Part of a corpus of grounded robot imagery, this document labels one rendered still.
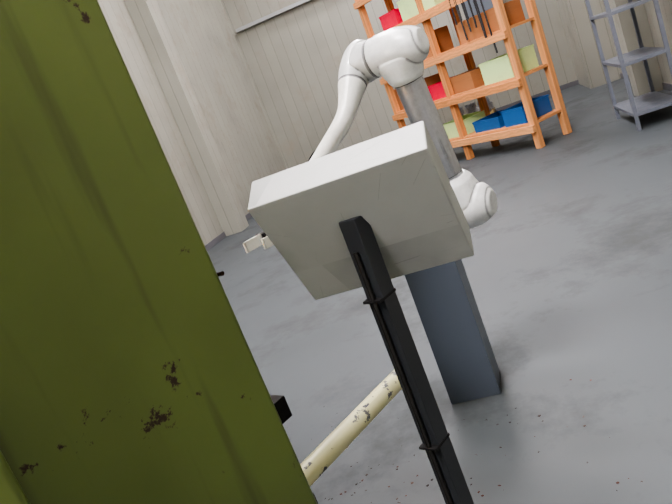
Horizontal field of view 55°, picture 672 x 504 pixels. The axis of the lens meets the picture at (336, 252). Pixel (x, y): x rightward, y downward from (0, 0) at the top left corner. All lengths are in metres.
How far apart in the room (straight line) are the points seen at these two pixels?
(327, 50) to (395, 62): 10.34
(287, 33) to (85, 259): 11.80
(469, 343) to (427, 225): 1.41
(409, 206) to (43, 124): 0.60
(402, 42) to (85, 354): 1.51
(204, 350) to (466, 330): 1.58
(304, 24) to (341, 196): 11.53
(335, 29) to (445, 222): 11.37
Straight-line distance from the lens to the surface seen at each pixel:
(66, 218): 0.99
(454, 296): 2.48
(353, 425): 1.43
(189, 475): 1.09
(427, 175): 1.10
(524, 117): 7.44
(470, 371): 2.61
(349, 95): 2.19
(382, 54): 2.19
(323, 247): 1.21
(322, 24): 12.53
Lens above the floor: 1.29
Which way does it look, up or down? 13 degrees down
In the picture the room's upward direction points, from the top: 21 degrees counter-clockwise
